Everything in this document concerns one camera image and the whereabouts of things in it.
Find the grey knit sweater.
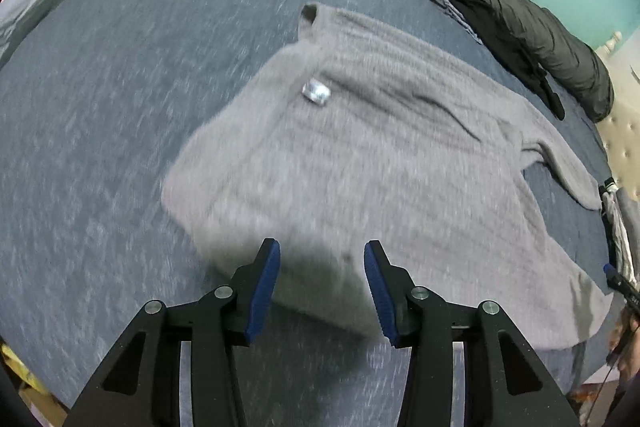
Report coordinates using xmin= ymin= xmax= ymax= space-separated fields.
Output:
xmin=161 ymin=2 xmax=617 ymax=350

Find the blue striped cloth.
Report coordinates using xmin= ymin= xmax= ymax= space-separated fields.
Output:
xmin=417 ymin=0 xmax=483 ymax=45

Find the black cable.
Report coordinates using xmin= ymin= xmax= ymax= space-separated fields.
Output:
xmin=590 ymin=319 xmax=632 ymax=408

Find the bed with blue sheet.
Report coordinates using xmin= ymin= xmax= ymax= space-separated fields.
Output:
xmin=0 ymin=0 xmax=621 ymax=427

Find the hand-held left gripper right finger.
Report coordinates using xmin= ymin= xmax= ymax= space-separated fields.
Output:
xmin=364 ymin=239 xmax=581 ymax=427

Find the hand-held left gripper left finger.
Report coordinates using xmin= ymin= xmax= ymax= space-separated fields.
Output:
xmin=62 ymin=238 xmax=282 ymax=427

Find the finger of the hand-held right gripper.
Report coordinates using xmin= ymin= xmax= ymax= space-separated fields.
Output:
xmin=602 ymin=263 xmax=640 ymax=308

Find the cream tufted headboard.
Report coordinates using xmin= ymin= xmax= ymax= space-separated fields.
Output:
xmin=592 ymin=29 xmax=640 ymax=208

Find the dark grey rolled duvet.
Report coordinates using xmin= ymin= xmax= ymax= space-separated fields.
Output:
xmin=256 ymin=0 xmax=615 ymax=124

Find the stack of folded clothes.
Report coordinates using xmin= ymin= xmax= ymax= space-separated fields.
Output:
xmin=597 ymin=177 xmax=640 ymax=288

